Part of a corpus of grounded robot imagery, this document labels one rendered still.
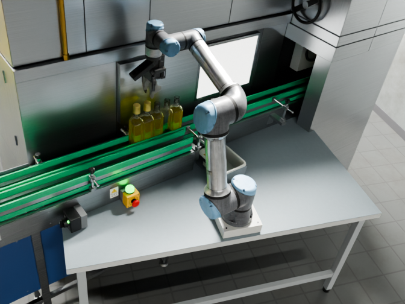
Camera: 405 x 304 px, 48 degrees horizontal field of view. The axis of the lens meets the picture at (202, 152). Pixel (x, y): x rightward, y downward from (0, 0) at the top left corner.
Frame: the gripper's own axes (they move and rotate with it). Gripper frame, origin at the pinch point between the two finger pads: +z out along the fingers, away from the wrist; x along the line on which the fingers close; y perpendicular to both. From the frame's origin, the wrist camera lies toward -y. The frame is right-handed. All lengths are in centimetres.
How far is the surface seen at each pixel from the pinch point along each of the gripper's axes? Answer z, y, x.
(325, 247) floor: 121, 111, -61
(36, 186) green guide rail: 27, -59, -7
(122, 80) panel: -2.6, -6.7, 12.1
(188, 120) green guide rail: 27.7, 29.9, 3.6
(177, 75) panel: 2.4, 25.6, 12.2
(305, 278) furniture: 100, 64, -78
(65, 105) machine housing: 4.9, -34.7, 14.9
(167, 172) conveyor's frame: 39.3, 4.0, -15.6
